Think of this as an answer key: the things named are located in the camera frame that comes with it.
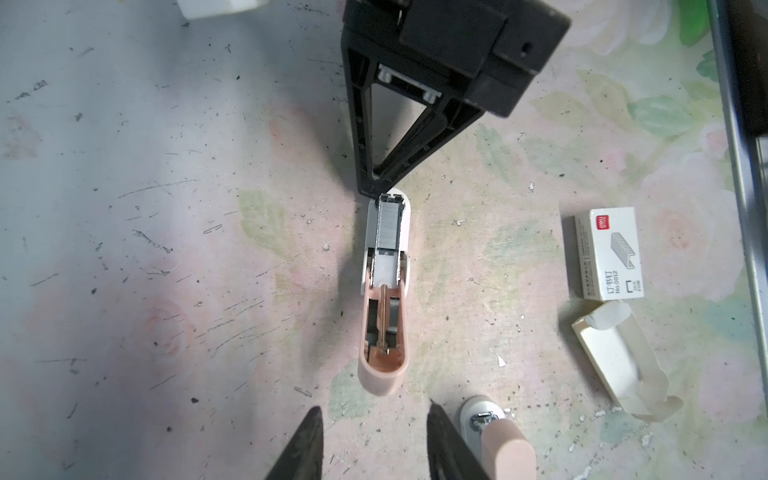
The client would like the aluminium front rail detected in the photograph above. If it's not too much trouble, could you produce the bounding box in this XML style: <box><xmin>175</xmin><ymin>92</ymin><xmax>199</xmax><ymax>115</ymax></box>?
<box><xmin>707</xmin><ymin>1</ymin><xmax>767</xmax><ymax>390</ymax></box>

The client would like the white staple box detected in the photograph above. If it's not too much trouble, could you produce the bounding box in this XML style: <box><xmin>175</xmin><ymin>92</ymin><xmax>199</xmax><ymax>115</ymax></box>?
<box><xmin>572</xmin><ymin>301</ymin><xmax>684</xmax><ymax>423</ymax></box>

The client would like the pink stapler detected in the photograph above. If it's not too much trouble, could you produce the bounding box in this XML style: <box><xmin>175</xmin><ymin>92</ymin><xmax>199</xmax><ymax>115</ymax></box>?
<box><xmin>358</xmin><ymin>188</ymin><xmax>411</xmax><ymax>396</ymax></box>
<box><xmin>458</xmin><ymin>395</ymin><xmax>537</xmax><ymax>480</ymax></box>

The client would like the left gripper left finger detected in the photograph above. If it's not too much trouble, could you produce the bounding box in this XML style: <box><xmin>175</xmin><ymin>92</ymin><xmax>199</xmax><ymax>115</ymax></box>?
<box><xmin>265</xmin><ymin>406</ymin><xmax>324</xmax><ymax>480</ymax></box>

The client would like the white staple box sleeve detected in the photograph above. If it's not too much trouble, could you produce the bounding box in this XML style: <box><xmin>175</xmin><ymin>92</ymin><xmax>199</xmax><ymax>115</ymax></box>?
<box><xmin>574</xmin><ymin>207</ymin><xmax>645</xmax><ymax>302</ymax></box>

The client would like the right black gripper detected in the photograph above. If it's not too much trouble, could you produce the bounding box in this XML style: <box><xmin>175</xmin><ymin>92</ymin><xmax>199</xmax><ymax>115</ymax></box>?
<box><xmin>341</xmin><ymin>0</ymin><xmax>571</xmax><ymax>198</ymax></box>

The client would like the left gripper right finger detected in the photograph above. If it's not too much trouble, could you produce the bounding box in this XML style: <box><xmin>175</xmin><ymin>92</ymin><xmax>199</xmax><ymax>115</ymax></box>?
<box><xmin>426</xmin><ymin>402</ymin><xmax>489</xmax><ymax>480</ymax></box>

